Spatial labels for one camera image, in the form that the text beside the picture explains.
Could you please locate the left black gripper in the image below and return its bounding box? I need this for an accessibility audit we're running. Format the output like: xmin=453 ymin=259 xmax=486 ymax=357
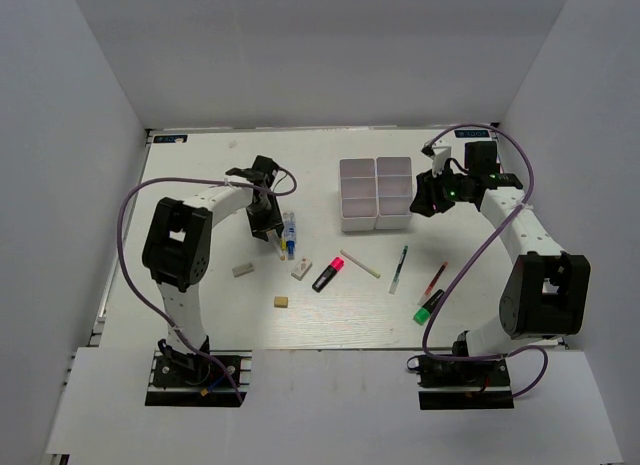
xmin=245 ymin=192 xmax=284 ymax=241

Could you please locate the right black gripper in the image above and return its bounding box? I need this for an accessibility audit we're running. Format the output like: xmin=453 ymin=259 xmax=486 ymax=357
xmin=411 ymin=162 xmax=473 ymax=217

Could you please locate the yellow capped white marker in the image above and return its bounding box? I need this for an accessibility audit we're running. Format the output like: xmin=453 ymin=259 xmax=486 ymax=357
xmin=268 ymin=230 xmax=286 ymax=261

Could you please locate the clear blue pen pack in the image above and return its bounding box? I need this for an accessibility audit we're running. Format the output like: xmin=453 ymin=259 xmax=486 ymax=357
xmin=282 ymin=211 xmax=296 ymax=260

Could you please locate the white chalk stick marker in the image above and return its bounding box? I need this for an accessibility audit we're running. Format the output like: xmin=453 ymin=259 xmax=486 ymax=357
xmin=340 ymin=249 xmax=381 ymax=279

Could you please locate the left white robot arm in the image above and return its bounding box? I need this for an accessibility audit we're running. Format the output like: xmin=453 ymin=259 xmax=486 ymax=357
xmin=142 ymin=155 xmax=284 ymax=384

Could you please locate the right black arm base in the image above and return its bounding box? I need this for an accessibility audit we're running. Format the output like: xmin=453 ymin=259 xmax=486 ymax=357
xmin=407 ymin=355 xmax=514 ymax=411

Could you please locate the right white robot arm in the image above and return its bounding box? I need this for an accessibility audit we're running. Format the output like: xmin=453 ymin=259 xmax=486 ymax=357
xmin=410 ymin=140 xmax=591 ymax=384

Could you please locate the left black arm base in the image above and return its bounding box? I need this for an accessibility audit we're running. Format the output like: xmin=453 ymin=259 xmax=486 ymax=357
xmin=145 ymin=350 xmax=252 ymax=408

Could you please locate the right white divided container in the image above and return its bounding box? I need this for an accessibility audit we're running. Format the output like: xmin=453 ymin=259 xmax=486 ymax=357
xmin=375 ymin=157 xmax=414 ymax=230

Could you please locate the white divided container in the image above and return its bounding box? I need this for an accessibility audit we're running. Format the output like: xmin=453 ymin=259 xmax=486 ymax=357
xmin=375 ymin=157 xmax=414 ymax=230
xmin=339 ymin=158 xmax=378 ymax=233

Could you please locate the grey white eraser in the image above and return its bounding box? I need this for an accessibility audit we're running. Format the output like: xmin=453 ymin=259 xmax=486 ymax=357
xmin=232 ymin=263 xmax=254 ymax=278

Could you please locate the white boxed eraser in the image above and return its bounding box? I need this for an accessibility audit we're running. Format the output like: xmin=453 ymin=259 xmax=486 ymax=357
xmin=291 ymin=257 xmax=313 ymax=281

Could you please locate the left white divided container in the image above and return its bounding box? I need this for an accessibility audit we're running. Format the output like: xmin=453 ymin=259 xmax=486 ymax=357
xmin=339 ymin=158 xmax=378 ymax=233

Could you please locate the red gel pen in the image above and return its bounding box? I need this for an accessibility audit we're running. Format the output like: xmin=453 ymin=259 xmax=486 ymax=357
xmin=418 ymin=261 xmax=448 ymax=307

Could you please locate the tan eraser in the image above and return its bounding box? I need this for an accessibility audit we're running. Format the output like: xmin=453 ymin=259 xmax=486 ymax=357
xmin=274 ymin=296 xmax=289 ymax=308

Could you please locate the right blue table label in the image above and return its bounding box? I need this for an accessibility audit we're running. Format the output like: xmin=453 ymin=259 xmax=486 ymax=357
xmin=454 ymin=129 xmax=490 ymax=139

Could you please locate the blue table label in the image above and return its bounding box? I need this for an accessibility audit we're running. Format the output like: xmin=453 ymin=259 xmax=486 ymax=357
xmin=153 ymin=134 xmax=188 ymax=144
xmin=454 ymin=129 xmax=490 ymax=139

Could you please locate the pink black highlighter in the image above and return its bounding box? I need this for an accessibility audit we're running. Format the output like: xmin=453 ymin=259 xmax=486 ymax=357
xmin=312 ymin=257 xmax=344 ymax=292

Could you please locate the green gel pen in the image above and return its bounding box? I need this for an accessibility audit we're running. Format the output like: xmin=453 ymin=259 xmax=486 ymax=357
xmin=388 ymin=245 xmax=409 ymax=295

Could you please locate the green black highlighter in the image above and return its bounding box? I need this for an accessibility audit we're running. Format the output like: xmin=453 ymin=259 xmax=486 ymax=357
xmin=413 ymin=289 xmax=444 ymax=325

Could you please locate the left blue table label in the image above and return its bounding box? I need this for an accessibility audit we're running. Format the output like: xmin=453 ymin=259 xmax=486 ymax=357
xmin=153 ymin=134 xmax=188 ymax=144

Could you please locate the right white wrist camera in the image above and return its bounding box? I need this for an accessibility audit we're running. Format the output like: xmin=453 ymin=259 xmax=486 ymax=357
xmin=422 ymin=144 xmax=451 ymax=177

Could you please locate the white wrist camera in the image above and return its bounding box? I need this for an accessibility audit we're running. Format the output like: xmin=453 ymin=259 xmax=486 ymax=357
xmin=422 ymin=144 xmax=451 ymax=177
xmin=252 ymin=155 xmax=280 ymax=187

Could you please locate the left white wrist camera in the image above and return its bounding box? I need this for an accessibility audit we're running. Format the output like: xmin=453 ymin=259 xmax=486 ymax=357
xmin=252 ymin=155 xmax=280 ymax=187

